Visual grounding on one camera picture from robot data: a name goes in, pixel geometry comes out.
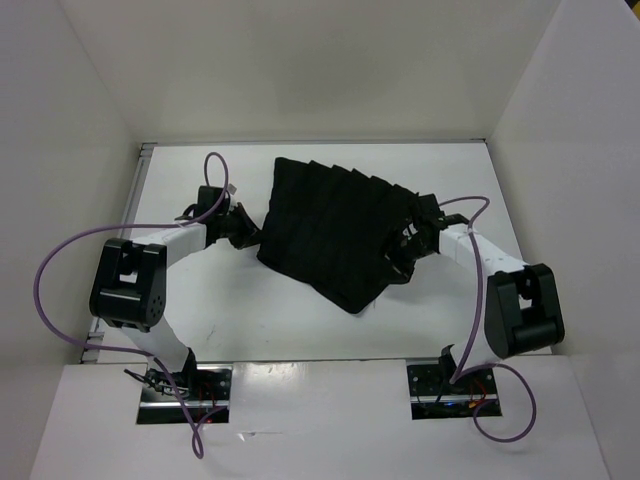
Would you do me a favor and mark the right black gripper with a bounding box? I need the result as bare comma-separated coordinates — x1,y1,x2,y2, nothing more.
363,225,434,286

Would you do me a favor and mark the black pleated skirt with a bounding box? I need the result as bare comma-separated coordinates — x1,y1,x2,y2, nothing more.
257,157,417,314

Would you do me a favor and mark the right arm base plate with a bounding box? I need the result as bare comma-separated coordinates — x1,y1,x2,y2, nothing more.
406,361,502,420

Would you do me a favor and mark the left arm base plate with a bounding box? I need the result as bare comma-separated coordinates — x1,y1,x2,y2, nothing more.
125,363,233,425

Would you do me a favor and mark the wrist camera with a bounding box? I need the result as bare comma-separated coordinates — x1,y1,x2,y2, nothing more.
194,185,237,217
417,193,444,221

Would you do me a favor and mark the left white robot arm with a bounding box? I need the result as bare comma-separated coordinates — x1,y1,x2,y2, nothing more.
89,201,261,400

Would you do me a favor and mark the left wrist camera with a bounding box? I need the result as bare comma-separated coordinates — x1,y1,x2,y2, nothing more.
194,185,237,217

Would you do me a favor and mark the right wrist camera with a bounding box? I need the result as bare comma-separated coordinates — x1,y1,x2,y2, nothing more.
417,193,444,221

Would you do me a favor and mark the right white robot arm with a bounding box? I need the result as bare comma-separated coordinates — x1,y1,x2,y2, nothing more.
384,214,565,393

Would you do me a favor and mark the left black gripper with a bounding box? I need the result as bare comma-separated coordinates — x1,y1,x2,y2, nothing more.
215,202,269,250

